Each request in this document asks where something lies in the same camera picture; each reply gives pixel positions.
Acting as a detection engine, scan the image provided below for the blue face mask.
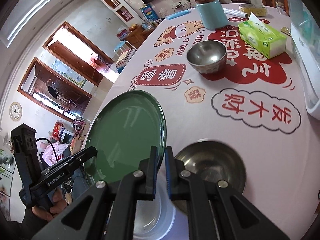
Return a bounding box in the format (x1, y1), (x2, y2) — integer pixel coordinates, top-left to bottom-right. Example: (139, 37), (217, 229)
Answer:
(165, 7), (195, 20)

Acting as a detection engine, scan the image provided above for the teal canister with lid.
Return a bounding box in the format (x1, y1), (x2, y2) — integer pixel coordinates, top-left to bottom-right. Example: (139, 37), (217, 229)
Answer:
(195, 0), (228, 30)

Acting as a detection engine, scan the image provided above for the pink printed tablecloth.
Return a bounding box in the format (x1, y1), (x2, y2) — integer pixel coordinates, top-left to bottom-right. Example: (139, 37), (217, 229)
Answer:
(104, 10), (319, 239)

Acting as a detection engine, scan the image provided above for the black camera cable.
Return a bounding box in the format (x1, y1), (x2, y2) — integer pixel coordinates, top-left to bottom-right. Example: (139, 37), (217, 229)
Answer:
(35, 137), (66, 163)

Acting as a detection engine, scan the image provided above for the large steel bowl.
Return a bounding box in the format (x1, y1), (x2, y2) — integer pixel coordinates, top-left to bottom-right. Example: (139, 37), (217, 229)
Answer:
(172, 141), (247, 215)

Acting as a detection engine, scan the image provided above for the green plate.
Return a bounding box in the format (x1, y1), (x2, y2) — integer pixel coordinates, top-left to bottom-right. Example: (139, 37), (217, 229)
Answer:
(84, 90), (167, 185)

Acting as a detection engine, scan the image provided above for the stack of books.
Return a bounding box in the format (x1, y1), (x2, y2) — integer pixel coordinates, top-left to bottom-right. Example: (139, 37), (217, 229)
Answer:
(116, 49), (136, 68)

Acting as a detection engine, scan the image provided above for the light blue round stool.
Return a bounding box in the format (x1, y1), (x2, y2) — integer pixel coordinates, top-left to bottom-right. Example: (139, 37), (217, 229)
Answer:
(114, 40), (132, 56)

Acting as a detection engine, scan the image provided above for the green tissue pack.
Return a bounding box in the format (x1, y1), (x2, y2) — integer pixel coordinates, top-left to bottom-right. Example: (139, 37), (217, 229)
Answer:
(238, 13), (286, 59)

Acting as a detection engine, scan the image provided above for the person left hand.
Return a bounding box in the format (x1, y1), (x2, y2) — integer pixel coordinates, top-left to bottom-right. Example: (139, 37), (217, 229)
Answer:
(31, 188), (68, 222)

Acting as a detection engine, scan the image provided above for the white paper plate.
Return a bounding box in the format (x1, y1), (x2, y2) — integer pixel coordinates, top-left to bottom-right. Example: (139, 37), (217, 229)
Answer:
(133, 179), (176, 240)

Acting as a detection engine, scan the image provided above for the white bottle sterilizer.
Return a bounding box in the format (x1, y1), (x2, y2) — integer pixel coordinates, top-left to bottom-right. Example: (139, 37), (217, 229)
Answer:
(287, 0), (319, 120)

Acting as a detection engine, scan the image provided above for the yellow snack packet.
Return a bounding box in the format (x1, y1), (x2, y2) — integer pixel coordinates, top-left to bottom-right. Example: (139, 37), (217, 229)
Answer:
(239, 4), (268, 17)

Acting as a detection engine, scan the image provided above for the small fluted steel bowl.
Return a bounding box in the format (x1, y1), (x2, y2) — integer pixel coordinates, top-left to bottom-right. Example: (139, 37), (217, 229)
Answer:
(186, 40), (227, 74)

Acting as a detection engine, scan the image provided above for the wooden tv cabinet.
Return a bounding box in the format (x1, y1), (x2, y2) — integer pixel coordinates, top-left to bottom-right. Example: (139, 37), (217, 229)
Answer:
(124, 25), (156, 49)

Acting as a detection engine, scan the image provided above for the round wall clock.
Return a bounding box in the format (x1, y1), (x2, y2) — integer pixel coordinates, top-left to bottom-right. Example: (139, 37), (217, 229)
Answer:
(9, 102), (22, 121)

